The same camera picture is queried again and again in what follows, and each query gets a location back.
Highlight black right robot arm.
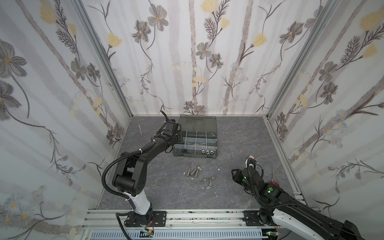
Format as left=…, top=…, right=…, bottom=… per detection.
left=231, top=157, right=363, bottom=240

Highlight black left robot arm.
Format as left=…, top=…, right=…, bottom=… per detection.
left=101, top=111, right=182, bottom=240

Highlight cluster of silver wing nuts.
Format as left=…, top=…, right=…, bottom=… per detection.
left=201, top=175, right=217, bottom=190

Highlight pile of screws and nuts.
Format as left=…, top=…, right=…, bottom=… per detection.
left=186, top=165, right=202, bottom=178

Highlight green compartment organizer box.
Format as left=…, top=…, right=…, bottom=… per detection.
left=173, top=115, right=218, bottom=159

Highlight red handled scissors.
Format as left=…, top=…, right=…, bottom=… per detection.
left=269, top=165, right=280, bottom=187

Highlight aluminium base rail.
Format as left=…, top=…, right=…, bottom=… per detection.
left=79, top=209, right=322, bottom=232

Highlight white slotted cable duct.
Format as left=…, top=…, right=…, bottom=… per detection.
left=88, top=229, right=268, bottom=240

